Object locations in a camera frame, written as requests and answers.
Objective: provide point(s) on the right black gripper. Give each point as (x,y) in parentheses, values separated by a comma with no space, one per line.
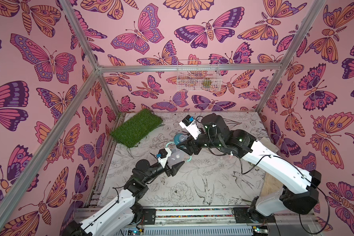
(187,144)

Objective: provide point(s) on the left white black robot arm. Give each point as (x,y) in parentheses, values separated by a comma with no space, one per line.
(124,209)

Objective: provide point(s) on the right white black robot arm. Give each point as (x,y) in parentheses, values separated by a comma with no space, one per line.
(299,192)

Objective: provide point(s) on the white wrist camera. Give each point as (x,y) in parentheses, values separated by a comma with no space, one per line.
(189,123)
(163,155)

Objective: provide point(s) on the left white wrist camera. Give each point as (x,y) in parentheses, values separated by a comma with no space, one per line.
(163,155)

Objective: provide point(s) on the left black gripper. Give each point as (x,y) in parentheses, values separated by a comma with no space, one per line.
(172,171)

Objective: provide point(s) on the dark teal nipple collar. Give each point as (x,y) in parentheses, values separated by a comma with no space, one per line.
(180,139)

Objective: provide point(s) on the white wire basket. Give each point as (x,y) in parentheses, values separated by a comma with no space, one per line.
(199,77)

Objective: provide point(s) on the green artificial grass mat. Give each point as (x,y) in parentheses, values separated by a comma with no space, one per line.
(131,132)

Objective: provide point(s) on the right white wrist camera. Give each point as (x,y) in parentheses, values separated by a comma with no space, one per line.
(189,123)

